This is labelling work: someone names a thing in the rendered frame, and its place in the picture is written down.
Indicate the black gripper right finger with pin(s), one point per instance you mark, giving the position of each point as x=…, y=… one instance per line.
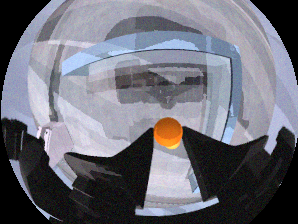
x=215, y=163

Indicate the clear l-shaped low wall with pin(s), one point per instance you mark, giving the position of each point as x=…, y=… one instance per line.
x=158, y=40

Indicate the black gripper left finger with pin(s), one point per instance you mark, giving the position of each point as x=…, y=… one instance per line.
x=128, y=170

